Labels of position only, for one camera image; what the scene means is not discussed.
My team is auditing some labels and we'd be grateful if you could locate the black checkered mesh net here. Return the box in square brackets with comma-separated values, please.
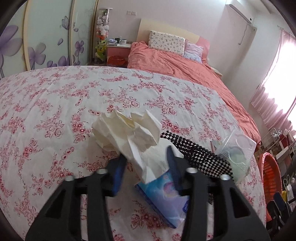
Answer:
[160, 131, 233, 179]

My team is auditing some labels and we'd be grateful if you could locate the blue tissue pack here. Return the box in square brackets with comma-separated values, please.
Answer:
[135, 171, 189, 228]

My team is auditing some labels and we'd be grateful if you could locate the clear plastic packaging tray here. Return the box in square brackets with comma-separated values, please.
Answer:
[214, 129, 258, 172]

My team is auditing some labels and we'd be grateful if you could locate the white tissue paper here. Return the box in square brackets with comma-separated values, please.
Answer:
[92, 110, 184, 184]

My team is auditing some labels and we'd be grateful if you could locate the green white cloth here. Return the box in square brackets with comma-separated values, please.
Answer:
[228, 148, 249, 184]

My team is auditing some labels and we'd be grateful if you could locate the red plastic laundry basket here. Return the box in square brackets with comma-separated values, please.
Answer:
[258, 151, 283, 223]

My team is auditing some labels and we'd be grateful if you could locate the cluttered desk with items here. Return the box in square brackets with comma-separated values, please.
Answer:
[267, 128, 295, 194]

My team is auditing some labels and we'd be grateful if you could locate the floral pink white tablecloth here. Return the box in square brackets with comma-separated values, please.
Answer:
[1, 66, 261, 238]

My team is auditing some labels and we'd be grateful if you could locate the pink window curtain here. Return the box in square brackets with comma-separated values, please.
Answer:
[250, 30, 295, 136]

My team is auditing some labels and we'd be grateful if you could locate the right bedside nightstand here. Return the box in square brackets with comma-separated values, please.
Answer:
[210, 66, 223, 78]

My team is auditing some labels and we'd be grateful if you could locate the salmon pink bed duvet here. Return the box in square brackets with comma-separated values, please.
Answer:
[127, 41, 261, 144]

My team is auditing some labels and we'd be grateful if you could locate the red bin by nightstand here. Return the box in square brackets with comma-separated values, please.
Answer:
[107, 55, 127, 68]

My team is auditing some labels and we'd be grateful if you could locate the pink striped pillow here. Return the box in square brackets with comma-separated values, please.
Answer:
[184, 41, 204, 63]

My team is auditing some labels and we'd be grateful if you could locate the pink left nightstand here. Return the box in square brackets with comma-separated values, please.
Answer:
[107, 44, 131, 64]

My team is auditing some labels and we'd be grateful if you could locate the wardrobe with purple flowers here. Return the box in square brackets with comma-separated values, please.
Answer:
[1, 1, 98, 78]

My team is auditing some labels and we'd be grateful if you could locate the floral white pillow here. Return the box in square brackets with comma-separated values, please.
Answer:
[148, 31, 186, 56]

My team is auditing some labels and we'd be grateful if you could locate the plush toy display tube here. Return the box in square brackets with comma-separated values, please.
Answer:
[93, 8, 113, 65]

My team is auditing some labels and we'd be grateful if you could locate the white air conditioner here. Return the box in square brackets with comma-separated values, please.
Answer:
[226, 1, 254, 25]

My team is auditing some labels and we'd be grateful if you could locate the beige pink headboard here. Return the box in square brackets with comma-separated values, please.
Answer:
[136, 19, 210, 58]

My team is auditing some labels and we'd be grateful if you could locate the white wire rack cart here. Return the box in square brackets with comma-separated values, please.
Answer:
[259, 128, 282, 155]

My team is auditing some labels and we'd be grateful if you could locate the wall power socket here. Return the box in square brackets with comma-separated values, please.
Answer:
[126, 11, 137, 16]

